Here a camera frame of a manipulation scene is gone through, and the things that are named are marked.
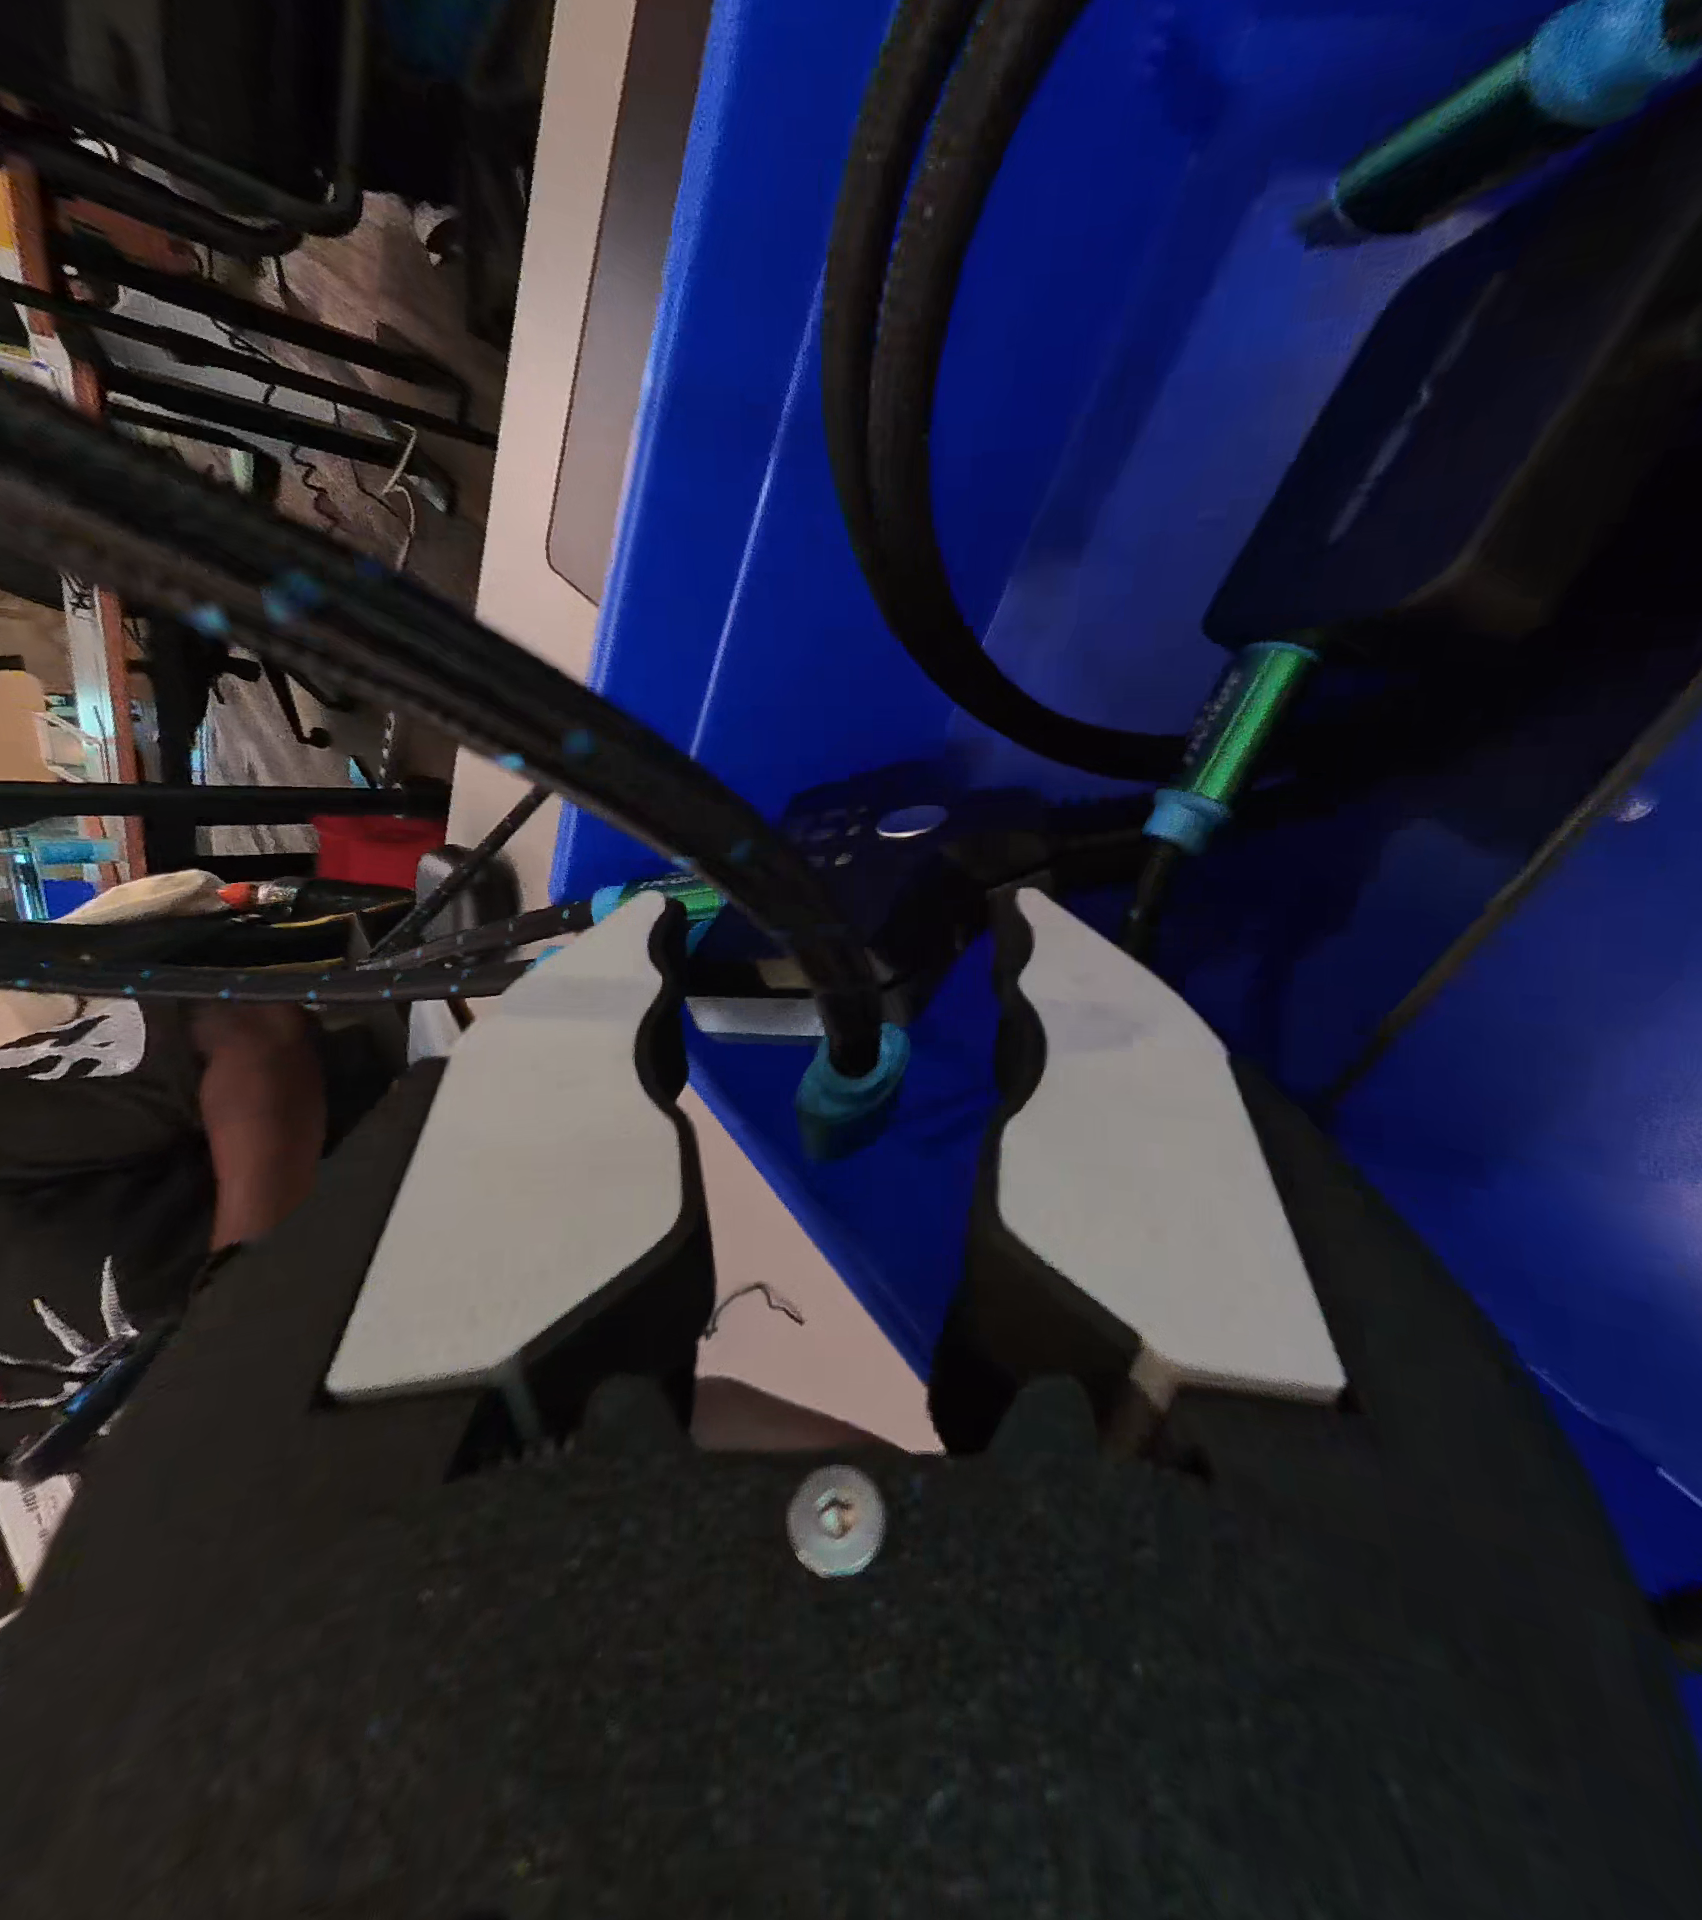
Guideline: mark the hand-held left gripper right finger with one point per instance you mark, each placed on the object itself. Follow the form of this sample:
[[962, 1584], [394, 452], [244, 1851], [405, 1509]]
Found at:
[[1166, 1200]]

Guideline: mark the black HDMI switch box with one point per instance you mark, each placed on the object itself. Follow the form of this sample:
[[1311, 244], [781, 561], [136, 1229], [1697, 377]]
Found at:
[[927, 871]]

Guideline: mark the person's left hand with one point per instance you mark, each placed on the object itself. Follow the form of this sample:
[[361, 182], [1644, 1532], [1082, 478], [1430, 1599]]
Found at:
[[790, 1418]]

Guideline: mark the large blue plastic bin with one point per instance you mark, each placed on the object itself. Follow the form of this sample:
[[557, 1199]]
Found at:
[[1541, 1200]]

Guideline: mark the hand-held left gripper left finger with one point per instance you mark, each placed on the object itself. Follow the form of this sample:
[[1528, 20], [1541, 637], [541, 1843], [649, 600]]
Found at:
[[521, 1200]]

